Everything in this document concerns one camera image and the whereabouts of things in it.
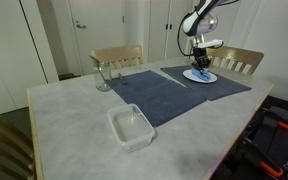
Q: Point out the black orange clamp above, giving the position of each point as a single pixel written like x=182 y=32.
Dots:
x=267 y=145

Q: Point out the blue microfiber towel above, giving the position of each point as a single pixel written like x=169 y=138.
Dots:
x=202 y=76

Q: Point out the wooden chair near plate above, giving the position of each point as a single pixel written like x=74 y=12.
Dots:
x=235 y=59

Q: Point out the small dark metal utensil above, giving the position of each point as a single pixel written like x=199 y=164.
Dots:
x=122 y=79

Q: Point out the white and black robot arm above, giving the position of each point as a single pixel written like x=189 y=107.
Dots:
x=196 y=24

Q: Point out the white door with handle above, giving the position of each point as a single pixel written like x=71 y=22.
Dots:
x=98 y=24

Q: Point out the wooden chair near jar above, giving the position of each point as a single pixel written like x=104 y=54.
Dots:
x=120 y=57

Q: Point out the white closet double doors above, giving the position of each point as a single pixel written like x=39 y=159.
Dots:
x=165 y=18

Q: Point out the wooden chair foreground left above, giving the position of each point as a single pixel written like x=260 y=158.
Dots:
x=17 y=160

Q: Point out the dark blue placemat under plate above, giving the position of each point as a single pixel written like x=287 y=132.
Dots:
x=212 y=91

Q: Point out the dark blue placemat near jar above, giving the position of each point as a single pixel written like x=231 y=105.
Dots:
x=159 y=98

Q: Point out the clear plastic container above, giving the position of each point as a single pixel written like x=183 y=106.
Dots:
x=131 y=128

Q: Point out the white round plate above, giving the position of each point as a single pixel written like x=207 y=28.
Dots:
x=188 y=74

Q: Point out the clear glass jar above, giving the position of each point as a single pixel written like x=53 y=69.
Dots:
x=102 y=74

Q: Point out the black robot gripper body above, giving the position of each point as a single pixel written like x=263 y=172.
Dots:
x=201 y=58

